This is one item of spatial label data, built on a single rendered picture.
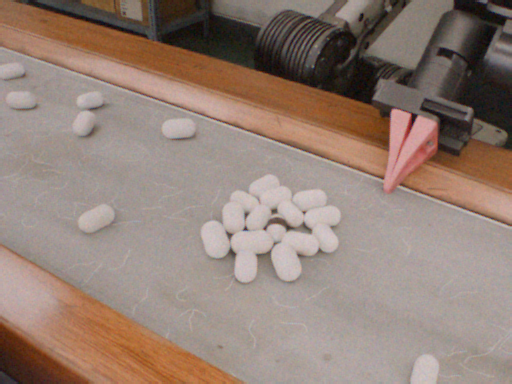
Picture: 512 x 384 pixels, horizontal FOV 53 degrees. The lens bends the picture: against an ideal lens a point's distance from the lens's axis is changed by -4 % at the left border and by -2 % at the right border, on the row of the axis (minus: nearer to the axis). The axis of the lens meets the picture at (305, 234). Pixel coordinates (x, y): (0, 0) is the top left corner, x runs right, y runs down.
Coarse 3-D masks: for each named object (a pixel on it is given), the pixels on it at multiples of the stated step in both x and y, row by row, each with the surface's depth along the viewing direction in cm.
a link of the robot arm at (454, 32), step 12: (456, 12) 52; (468, 12) 52; (444, 24) 53; (456, 24) 52; (468, 24) 52; (480, 24) 52; (492, 24) 52; (432, 36) 54; (444, 36) 52; (456, 36) 52; (468, 36) 52; (480, 36) 52; (492, 36) 54; (444, 48) 52; (456, 48) 51; (468, 48) 52; (480, 48) 53; (492, 48) 52; (468, 60) 52
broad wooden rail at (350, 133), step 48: (0, 0) 87; (48, 48) 74; (96, 48) 73; (144, 48) 74; (192, 96) 65; (240, 96) 64; (288, 96) 65; (336, 96) 66; (288, 144) 60; (336, 144) 58; (384, 144) 57; (480, 144) 59; (432, 192) 54; (480, 192) 53
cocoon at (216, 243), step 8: (208, 224) 45; (216, 224) 45; (208, 232) 44; (216, 232) 44; (224, 232) 45; (208, 240) 44; (216, 240) 44; (224, 240) 44; (208, 248) 44; (216, 248) 43; (224, 248) 44; (216, 256) 44
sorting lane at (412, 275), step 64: (0, 64) 72; (0, 128) 59; (64, 128) 60; (128, 128) 61; (0, 192) 50; (64, 192) 50; (128, 192) 51; (192, 192) 52; (384, 192) 54; (64, 256) 44; (128, 256) 44; (192, 256) 45; (256, 256) 46; (320, 256) 46; (384, 256) 47; (448, 256) 47; (192, 320) 39; (256, 320) 40; (320, 320) 40; (384, 320) 41; (448, 320) 41
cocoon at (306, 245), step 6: (288, 234) 45; (294, 234) 45; (300, 234) 45; (306, 234) 45; (282, 240) 46; (288, 240) 45; (294, 240) 45; (300, 240) 45; (306, 240) 45; (312, 240) 45; (294, 246) 45; (300, 246) 45; (306, 246) 45; (312, 246) 45; (318, 246) 45; (300, 252) 45; (306, 252) 45; (312, 252) 45
